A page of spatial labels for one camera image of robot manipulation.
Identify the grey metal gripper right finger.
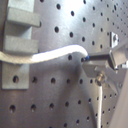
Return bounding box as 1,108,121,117
85,48,128,67

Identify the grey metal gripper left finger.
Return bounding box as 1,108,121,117
82,62,126,94

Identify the white braided cable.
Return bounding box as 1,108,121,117
0,44,90,65

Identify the perforated metal pegboard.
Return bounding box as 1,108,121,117
0,0,128,128

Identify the small metal bracket on pegboard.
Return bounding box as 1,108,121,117
110,32,119,48

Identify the grey metal cable clip bracket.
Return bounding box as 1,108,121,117
2,0,40,90

